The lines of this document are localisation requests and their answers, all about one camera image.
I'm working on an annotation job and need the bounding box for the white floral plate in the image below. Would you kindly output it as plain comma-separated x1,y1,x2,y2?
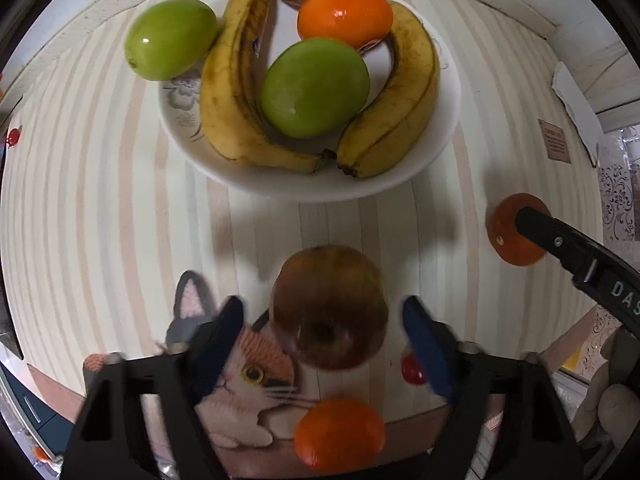
159,0,462,204

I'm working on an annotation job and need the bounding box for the yellow banana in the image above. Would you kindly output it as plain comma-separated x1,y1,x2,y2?
336,0,442,179
199,0,337,175

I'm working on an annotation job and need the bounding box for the small brown card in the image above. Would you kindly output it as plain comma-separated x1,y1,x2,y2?
538,119,572,164

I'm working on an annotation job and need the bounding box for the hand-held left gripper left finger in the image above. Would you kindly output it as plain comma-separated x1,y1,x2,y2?
60,295,246,480

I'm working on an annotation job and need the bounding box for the green apple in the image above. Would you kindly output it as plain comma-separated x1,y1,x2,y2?
260,36,372,139
124,0,219,82

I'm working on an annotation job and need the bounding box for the dark reddish orange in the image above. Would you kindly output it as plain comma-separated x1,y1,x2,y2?
488,192,551,267

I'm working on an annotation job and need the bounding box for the person's right hand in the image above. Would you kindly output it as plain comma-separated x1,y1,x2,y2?
572,330,640,453

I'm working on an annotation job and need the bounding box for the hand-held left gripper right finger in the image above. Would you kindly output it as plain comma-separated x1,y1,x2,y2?
402,295,588,480

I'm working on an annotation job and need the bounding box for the blue cabinet door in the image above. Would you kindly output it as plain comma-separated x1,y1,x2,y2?
0,360,76,461

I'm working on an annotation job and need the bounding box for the striped cat print tablecloth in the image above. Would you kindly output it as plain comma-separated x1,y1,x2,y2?
0,0,608,480

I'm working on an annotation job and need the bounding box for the red cherry tomato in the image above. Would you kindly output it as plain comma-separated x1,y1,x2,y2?
401,352,431,386

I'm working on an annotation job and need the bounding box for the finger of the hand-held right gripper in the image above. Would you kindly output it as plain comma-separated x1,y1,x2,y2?
515,206,604,285

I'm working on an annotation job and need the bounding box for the frosted floral glass door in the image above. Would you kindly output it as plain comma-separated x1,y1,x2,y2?
597,125,640,246

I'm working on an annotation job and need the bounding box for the bright orange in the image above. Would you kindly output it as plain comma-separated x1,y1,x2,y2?
293,398,386,472
297,0,394,51

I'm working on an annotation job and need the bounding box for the white folded paper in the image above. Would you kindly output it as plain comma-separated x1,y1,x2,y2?
552,61,601,168

